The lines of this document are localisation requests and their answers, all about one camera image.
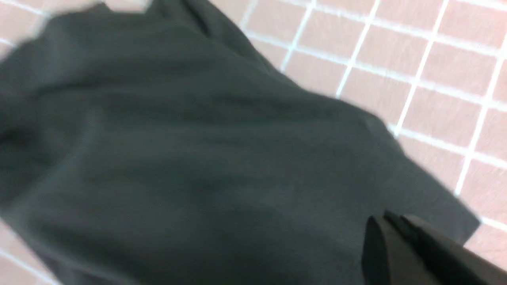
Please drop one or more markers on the dark gray long-sleeved shirt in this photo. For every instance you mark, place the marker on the dark gray long-sleeved shirt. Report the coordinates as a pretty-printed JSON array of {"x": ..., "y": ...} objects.
[{"x": 163, "y": 149}]

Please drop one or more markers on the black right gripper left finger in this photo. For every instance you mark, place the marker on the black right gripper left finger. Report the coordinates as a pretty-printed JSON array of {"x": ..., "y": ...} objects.
[{"x": 389, "y": 259}]

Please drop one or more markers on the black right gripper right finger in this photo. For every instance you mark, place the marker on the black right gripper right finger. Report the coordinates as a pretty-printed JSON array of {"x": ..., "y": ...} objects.
[{"x": 448, "y": 261}]

